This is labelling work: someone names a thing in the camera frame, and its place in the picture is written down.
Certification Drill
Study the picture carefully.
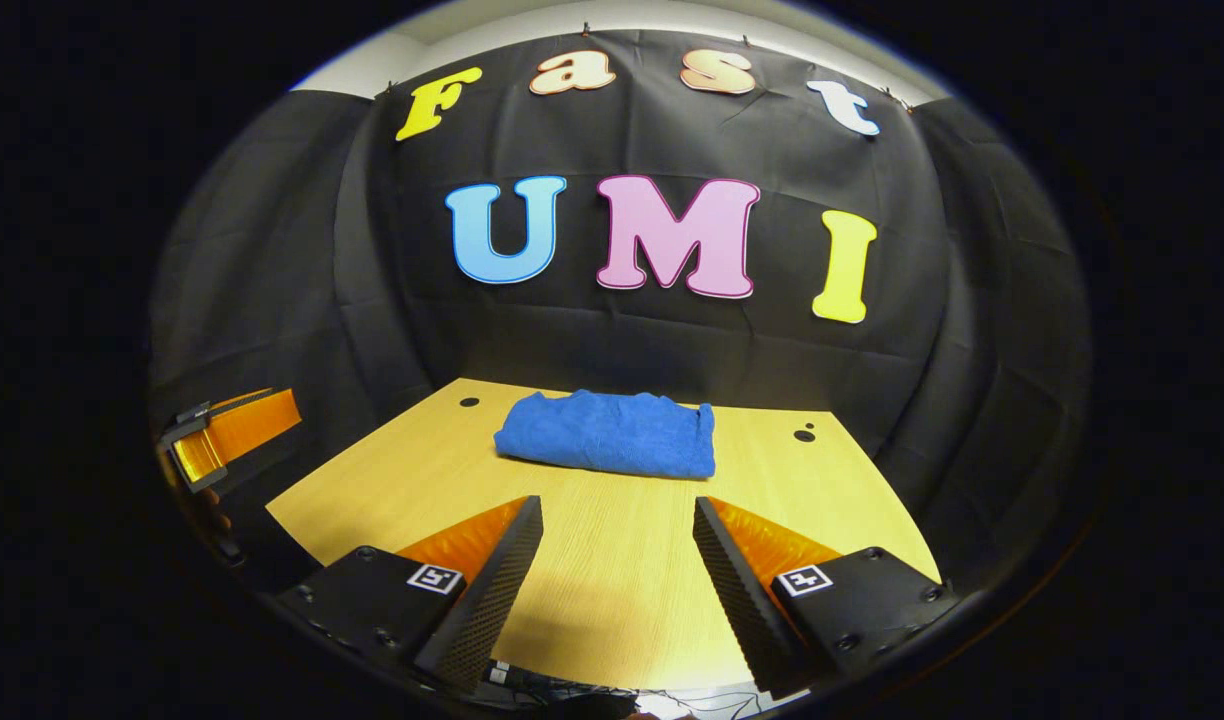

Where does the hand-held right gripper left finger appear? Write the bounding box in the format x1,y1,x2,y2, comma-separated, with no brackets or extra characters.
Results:
272,495,545,696

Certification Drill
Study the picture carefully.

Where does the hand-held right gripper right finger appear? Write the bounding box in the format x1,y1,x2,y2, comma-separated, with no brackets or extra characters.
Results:
692,497,958,701

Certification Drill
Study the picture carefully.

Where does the black backdrop cloth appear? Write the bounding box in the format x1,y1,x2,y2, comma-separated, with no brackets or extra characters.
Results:
147,28,1093,601

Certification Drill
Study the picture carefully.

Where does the blue jacket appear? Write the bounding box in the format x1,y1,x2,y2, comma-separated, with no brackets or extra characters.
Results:
493,389,717,481

